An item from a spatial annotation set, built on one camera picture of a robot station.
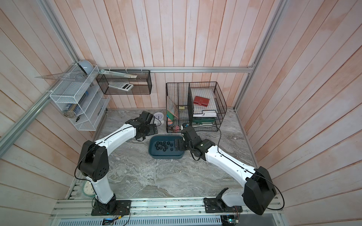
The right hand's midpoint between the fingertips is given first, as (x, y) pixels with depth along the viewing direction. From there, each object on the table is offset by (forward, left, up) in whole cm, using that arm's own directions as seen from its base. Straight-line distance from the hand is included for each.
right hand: (181, 140), depth 83 cm
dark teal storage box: (+3, +13, -15) cm, 20 cm away
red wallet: (+28, -14, +7) cm, 32 cm away
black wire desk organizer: (+24, -12, +7) cm, 28 cm away
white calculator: (+36, +40, +13) cm, 56 cm away
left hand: (+8, +21, -5) cm, 23 cm away
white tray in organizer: (+20, -17, +3) cm, 26 cm away
